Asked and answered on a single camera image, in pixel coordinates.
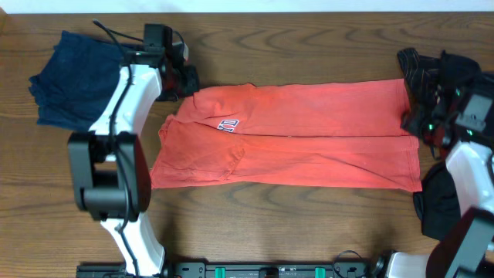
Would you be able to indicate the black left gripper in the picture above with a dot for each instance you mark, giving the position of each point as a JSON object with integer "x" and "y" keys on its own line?
{"x": 191, "y": 73}

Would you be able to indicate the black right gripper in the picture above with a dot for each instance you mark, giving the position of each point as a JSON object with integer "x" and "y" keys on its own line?
{"x": 413, "y": 121}

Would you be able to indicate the orange printed t-shirt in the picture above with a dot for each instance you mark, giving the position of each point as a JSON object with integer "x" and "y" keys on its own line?
{"x": 344, "y": 135}

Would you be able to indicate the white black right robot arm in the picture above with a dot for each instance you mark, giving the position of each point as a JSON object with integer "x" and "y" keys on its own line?
{"x": 468, "y": 132}

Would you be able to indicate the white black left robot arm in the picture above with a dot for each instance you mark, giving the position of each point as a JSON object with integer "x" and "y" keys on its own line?
{"x": 111, "y": 180}

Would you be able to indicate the black clothes pile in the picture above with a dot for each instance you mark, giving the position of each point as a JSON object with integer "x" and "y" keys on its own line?
{"x": 439, "y": 84}

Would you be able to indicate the folded navy blue garment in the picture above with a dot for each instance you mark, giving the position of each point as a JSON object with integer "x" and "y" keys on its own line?
{"x": 77, "y": 83}

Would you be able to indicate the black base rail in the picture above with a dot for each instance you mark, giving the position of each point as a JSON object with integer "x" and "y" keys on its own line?
{"x": 344, "y": 269}

